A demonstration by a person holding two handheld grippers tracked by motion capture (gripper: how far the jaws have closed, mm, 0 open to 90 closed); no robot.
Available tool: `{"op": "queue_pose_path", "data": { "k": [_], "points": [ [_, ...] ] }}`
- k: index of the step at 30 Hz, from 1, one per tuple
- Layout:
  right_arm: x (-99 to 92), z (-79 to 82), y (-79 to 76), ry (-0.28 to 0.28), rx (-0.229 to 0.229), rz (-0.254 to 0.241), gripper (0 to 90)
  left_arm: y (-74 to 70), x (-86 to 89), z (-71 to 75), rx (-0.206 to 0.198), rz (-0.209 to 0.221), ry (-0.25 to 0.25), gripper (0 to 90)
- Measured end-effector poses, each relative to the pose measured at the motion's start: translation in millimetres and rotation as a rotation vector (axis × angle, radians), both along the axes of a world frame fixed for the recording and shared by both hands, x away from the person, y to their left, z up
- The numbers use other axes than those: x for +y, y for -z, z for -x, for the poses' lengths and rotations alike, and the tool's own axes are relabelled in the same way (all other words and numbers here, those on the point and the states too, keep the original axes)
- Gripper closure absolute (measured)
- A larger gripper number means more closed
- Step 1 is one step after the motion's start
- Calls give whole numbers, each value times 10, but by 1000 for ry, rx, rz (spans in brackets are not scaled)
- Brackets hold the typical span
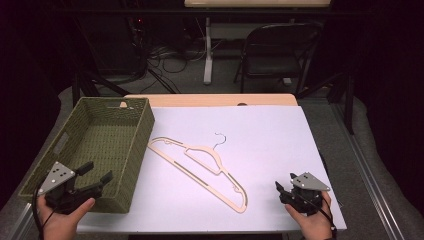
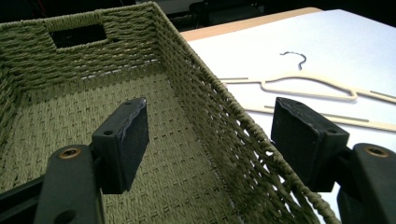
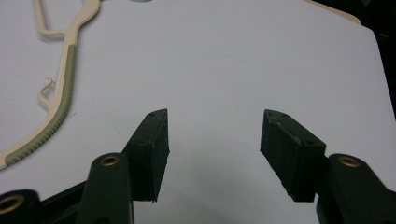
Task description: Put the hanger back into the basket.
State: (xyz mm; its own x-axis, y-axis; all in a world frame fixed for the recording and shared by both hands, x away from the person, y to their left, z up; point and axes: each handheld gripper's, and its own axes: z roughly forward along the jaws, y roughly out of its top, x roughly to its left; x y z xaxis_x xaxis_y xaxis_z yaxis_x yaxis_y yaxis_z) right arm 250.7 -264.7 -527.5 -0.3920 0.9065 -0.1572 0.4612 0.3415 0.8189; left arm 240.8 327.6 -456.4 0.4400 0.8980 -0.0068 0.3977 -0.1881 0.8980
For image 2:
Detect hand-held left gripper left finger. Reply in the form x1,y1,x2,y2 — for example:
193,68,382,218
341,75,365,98
33,97,150,224

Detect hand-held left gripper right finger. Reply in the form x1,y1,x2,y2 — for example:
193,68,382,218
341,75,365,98
270,96,396,224

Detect green woven basket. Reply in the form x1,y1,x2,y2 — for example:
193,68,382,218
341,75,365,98
0,1,342,224

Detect cream clothes hanger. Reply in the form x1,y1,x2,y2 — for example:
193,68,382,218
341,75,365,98
219,50,396,133

